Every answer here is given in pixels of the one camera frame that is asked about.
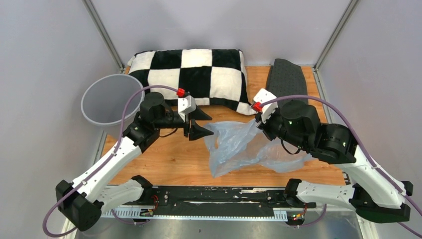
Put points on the grey plastic trash bin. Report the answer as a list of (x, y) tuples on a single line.
[(103, 102)]

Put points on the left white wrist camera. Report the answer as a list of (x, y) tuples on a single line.
[(186, 105)]

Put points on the left aluminium frame post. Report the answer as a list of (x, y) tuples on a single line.
[(93, 13)]

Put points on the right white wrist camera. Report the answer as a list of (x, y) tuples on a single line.
[(265, 104)]

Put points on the aluminium frame post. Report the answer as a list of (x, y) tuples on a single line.
[(336, 32), (93, 13)]

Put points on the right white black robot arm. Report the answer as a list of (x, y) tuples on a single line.
[(371, 196)]

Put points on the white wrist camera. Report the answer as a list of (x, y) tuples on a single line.
[(186, 105), (265, 104)]

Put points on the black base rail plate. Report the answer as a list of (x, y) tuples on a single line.
[(216, 201)]

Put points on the dark grey perforated mat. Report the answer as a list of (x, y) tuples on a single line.
[(286, 78)]

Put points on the black white checkered pillow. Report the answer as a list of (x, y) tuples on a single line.
[(214, 77)]

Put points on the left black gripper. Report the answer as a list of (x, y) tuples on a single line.
[(197, 132)]

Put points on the translucent blue plastic trash bag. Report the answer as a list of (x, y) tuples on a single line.
[(235, 145)]

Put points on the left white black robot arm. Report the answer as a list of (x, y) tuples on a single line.
[(86, 198)]

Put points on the right aluminium frame post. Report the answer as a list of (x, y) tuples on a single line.
[(336, 32)]

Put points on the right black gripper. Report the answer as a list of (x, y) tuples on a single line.
[(264, 127)]

